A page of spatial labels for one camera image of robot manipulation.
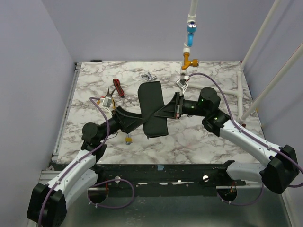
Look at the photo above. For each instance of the yellow hex key set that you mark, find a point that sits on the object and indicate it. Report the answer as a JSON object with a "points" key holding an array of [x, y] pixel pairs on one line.
{"points": [[128, 139]]}

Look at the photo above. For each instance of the black zip tool case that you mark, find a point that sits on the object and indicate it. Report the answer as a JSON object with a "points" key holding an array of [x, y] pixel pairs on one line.
{"points": [[151, 100]]}

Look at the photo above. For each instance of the yellow handled pliers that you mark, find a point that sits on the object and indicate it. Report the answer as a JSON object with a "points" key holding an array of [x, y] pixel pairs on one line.
{"points": [[109, 93]]}

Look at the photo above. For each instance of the aluminium frame rail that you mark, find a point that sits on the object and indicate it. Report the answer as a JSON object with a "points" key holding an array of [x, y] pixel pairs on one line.
{"points": [[77, 67]]}

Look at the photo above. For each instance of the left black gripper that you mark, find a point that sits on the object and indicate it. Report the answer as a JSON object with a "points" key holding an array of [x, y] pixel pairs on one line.
{"points": [[128, 121]]}

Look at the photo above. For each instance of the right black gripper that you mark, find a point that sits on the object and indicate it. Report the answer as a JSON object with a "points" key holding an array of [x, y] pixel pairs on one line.
{"points": [[178, 105]]}

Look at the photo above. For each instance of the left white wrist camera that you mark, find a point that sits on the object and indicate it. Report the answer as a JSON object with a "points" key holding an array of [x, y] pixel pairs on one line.
{"points": [[107, 103]]}

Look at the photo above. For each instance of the red black utility knife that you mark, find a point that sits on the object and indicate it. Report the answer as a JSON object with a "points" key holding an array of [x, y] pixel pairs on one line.
{"points": [[118, 88]]}

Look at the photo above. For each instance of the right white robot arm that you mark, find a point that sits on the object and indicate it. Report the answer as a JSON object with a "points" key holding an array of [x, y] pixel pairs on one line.
{"points": [[277, 166]]}

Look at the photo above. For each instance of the blue valve on pipe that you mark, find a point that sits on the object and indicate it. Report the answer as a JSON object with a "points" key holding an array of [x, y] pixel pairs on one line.
{"points": [[191, 29]]}

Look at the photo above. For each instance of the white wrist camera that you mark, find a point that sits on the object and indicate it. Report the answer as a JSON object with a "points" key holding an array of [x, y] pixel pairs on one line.
{"points": [[182, 83], [107, 103]]}

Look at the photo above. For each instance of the silver metal faucet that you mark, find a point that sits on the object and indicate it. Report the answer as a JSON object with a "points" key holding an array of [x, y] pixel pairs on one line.
{"points": [[149, 77]]}

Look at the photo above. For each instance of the white PVC pipe frame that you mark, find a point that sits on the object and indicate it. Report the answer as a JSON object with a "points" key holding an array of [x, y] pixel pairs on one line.
{"points": [[265, 34]]}

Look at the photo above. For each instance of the orange faucet on pipe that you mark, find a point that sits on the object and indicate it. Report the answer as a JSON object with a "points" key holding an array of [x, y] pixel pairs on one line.
{"points": [[189, 63]]}

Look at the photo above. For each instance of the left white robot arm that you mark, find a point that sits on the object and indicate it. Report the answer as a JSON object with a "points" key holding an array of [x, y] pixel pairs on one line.
{"points": [[49, 202]]}

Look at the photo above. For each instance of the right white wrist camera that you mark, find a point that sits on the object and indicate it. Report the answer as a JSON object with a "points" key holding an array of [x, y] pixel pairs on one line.
{"points": [[182, 83]]}

